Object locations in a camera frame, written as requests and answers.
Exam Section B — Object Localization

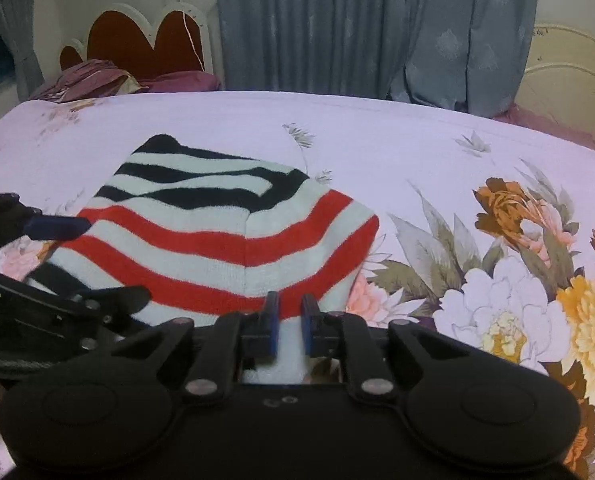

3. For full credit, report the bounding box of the red and white headboard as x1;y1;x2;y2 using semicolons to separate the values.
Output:
58;2;216;80

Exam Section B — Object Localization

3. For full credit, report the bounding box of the thin wall cable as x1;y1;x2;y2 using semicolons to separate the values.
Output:
161;0;201;62

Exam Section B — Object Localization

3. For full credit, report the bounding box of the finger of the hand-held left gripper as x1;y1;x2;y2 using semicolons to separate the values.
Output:
0;191;92;257
0;260;151;356

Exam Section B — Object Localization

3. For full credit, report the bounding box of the black white red striped sweater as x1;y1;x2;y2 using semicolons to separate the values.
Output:
24;134;381;386

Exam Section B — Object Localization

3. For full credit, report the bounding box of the grey-blue curtain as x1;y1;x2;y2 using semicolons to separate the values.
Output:
0;0;46;102
214;0;544;114

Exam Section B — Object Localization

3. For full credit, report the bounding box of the pink floral bed sheet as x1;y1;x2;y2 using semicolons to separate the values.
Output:
0;91;595;480

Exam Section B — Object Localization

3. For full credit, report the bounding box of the plain purple pillow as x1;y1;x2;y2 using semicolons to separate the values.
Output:
137;71;223;94

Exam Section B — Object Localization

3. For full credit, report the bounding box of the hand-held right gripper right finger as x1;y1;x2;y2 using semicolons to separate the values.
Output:
301;294;473;403

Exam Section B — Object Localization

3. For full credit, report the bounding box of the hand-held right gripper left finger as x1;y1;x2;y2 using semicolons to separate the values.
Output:
118;290;281;406

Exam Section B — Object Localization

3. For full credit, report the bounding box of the purple patterned pillow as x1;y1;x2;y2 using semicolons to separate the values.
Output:
27;59;149;104

